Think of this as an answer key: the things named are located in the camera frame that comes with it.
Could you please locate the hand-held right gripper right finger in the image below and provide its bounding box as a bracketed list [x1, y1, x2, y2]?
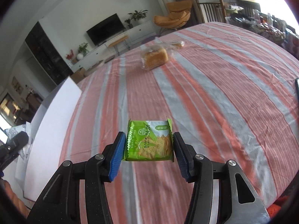
[172, 132, 270, 224]

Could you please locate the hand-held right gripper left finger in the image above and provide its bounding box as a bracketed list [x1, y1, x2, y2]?
[27, 131, 127, 224]

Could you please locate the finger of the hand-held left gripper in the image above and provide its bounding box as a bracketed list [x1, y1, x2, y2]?
[0, 132, 29, 168]

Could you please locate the green cracker packet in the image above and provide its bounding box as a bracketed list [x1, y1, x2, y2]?
[126, 119, 174, 162]

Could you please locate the orange cushion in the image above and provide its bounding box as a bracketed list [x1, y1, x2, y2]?
[0, 175, 31, 217]

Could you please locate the cardboard box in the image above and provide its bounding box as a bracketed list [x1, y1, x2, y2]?
[70, 67, 87, 84]

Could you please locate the dark cabinet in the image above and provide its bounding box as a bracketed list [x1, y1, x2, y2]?
[24, 21, 74, 85]

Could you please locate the bagged bread loaf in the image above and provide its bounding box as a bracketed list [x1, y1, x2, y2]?
[141, 47, 169, 71]

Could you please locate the green plant in white vase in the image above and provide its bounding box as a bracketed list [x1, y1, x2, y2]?
[77, 42, 89, 60]

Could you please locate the wooden stool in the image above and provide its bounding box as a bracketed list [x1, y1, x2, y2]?
[105, 35, 130, 55]

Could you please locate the purple rug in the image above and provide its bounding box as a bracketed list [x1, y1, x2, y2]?
[141, 34, 161, 45]

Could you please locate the black television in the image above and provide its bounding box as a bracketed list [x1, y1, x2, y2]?
[86, 13, 127, 46]

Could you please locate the white TV cabinet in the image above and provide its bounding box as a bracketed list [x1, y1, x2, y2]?
[70, 21, 156, 73]

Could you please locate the orange lounge chair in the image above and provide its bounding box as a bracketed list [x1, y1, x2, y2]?
[153, 0, 193, 31]

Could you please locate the large potted plant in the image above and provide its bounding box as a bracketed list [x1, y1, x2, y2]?
[128, 10, 149, 24]

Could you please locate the wooden chair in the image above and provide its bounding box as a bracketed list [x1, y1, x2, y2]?
[194, 0, 226, 24]

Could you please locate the cluttered side table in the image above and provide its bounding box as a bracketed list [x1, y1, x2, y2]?
[225, 10, 299, 49]

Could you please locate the red white box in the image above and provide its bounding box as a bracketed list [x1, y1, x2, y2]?
[286, 31, 299, 56]

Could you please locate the wooden sideboard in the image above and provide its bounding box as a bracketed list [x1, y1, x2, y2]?
[224, 0, 261, 17]

